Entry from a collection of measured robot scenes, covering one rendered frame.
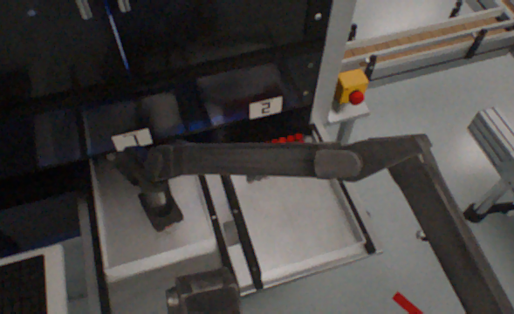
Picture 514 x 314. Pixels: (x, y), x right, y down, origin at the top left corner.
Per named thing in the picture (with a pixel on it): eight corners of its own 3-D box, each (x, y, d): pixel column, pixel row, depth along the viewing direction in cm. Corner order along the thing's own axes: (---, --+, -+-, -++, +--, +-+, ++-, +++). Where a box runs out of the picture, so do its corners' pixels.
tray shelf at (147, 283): (74, 166, 124) (71, 162, 122) (311, 107, 136) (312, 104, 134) (95, 345, 99) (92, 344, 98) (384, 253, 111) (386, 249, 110)
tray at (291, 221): (223, 160, 123) (222, 153, 120) (311, 138, 127) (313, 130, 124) (261, 277, 106) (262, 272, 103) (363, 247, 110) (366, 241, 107)
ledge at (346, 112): (311, 92, 139) (311, 87, 137) (349, 82, 141) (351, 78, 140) (328, 126, 132) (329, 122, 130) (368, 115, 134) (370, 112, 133)
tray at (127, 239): (91, 158, 123) (86, 150, 120) (185, 134, 127) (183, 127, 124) (107, 275, 106) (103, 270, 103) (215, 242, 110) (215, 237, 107)
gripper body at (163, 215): (165, 185, 103) (161, 168, 97) (185, 220, 99) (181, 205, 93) (138, 198, 101) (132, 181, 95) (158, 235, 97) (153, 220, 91)
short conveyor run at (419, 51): (314, 107, 138) (321, 71, 125) (296, 71, 146) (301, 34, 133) (509, 58, 150) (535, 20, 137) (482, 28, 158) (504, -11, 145)
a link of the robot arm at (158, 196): (150, 197, 87) (173, 179, 89) (128, 175, 89) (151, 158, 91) (155, 213, 93) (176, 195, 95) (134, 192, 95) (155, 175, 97)
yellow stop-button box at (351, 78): (329, 86, 127) (333, 68, 121) (352, 80, 128) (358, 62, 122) (339, 106, 123) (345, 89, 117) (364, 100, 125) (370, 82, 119)
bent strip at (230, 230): (223, 232, 112) (222, 222, 107) (235, 228, 112) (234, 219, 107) (239, 286, 104) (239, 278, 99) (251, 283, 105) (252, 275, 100)
